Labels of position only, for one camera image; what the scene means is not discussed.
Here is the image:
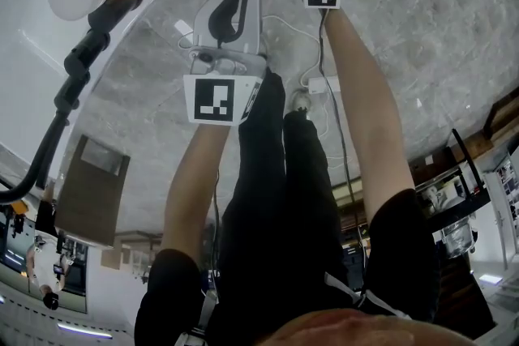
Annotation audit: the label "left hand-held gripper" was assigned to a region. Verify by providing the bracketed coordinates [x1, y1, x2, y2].
[182, 0, 269, 128]

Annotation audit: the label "white bathtub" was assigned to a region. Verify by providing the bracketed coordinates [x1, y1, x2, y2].
[0, 0, 285, 195]

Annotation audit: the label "person's right forearm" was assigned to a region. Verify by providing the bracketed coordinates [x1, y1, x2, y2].
[321, 6, 418, 224]

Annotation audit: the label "person's left forearm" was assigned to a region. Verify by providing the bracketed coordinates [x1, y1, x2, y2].
[161, 124, 233, 257]

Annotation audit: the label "person's grey shoe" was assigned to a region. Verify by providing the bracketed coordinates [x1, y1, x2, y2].
[290, 89, 314, 113]

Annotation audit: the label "white power strip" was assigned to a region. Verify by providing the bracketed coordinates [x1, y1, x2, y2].
[307, 76, 341, 95]

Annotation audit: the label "black curved tub faucet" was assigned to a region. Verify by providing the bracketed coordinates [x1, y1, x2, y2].
[0, 0, 145, 204]

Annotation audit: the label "person's black-clothed body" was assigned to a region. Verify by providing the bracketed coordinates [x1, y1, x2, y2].
[133, 66, 479, 346]

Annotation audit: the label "stack of wooden boards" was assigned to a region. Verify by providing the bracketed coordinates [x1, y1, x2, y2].
[482, 84, 519, 143]

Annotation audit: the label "black metal rack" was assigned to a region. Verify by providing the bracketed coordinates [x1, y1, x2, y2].
[417, 128, 492, 233]

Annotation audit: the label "clear plastic storage box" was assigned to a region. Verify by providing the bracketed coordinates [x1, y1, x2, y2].
[439, 216, 478, 258]

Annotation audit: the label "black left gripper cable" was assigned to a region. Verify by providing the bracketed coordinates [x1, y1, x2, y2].
[212, 169, 222, 269]

